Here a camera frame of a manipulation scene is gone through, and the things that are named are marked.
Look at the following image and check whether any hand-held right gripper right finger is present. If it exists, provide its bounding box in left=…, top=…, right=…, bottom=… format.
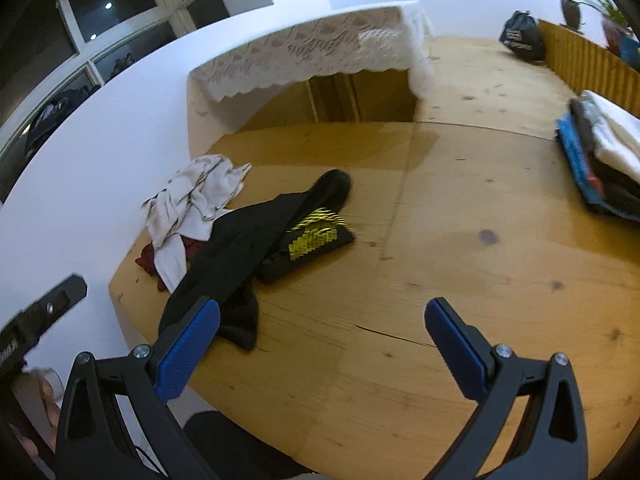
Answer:
left=424, top=297, right=590, bottom=480

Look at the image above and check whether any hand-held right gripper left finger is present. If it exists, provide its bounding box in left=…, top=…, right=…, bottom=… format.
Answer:
left=55, top=296, right=221, bottom=480

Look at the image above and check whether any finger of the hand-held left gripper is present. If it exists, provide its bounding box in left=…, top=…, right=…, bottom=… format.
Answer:
left=22, top=273, right=88, bottom=333

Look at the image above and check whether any white knitted cardigan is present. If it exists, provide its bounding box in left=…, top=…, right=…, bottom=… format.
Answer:
left=141, top=154, right=252, bottom=295

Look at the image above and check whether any stack of folded clothes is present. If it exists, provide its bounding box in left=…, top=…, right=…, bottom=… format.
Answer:
left=567, top=97, right=640, bottom=221

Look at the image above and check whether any person's left hand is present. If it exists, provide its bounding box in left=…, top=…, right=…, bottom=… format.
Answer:
left=11, top=366, right=66, bottom=461

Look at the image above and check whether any dark red cloth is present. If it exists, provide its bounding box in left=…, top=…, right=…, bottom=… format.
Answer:
left=134, top=237, right=206, bottom=293

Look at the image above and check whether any person's leg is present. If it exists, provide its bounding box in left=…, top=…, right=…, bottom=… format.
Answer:
left=182, top=410, right=321, bottom=480

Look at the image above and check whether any black garment with yellow print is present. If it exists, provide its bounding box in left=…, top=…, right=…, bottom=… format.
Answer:
left=158, top=169, right=357, bottom=352

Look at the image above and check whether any blue folded garment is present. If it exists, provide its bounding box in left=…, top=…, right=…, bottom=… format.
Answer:
left=555, top=112, right=606, bottom=206

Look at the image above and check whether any wooden slatted crate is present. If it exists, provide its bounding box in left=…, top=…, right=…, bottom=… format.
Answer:
left=537, top=19, right=640, bottom=111

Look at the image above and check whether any black bag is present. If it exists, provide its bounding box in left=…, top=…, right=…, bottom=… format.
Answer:
left=498, top=10, right=547, bottom=63

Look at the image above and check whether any white lace tablecloth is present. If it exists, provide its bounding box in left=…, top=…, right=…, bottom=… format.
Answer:
left=189, top=1, right=436, bottom=117

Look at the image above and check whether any blue container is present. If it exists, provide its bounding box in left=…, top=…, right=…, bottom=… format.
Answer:
left=617, top=35, right=640, bottom=72

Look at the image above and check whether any red plant pot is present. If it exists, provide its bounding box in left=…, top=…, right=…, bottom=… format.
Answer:
left=602, top=19, right=626, bottom=46

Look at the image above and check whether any green potted plant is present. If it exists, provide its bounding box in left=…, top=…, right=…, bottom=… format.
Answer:
left=572, top=0, right=628, bottom=31

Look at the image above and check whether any black cable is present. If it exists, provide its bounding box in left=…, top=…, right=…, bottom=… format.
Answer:
left=132, top=442, right=168, bottom=476

